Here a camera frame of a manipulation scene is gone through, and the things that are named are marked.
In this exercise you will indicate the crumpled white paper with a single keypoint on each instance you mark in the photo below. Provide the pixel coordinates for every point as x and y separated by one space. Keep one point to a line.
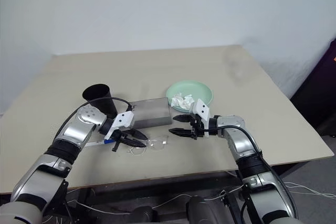
182 100

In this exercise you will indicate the black cup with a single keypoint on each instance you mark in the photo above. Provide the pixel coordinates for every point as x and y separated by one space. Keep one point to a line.
107 110

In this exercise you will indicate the dark cabinet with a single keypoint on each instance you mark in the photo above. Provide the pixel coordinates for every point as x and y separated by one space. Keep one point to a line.
317 95

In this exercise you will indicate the clear-framed glasses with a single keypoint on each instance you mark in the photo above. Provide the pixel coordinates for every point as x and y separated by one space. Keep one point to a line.
158 144

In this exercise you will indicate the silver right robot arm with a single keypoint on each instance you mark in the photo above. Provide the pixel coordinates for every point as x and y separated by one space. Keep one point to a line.
236 134

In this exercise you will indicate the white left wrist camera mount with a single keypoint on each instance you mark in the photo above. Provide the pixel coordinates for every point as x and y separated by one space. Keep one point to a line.
124 119

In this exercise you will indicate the black table underframe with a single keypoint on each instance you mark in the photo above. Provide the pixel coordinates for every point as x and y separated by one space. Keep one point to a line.
118 195

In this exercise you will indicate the mint green plate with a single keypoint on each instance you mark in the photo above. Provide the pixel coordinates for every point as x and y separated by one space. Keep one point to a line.
194 87

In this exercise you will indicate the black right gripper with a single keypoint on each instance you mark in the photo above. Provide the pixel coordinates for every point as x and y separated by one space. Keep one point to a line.
197 127

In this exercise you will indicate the grey glasses case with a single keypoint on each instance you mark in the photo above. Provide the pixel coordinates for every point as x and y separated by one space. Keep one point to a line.
152 113

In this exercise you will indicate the dark rounded shape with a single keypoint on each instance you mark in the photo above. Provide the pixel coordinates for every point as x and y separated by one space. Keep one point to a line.
203 209

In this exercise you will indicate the white marker with blue band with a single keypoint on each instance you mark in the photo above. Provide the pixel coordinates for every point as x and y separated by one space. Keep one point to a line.
94 144

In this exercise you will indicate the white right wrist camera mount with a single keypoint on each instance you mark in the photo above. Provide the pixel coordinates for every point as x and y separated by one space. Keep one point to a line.
201 108

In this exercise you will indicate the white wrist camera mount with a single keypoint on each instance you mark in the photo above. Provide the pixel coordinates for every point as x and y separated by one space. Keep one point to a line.
201 108
124 119

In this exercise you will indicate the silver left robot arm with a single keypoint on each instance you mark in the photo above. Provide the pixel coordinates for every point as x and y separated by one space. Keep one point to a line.
76 132

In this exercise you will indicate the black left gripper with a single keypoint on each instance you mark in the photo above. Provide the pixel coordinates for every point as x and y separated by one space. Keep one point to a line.
119 136

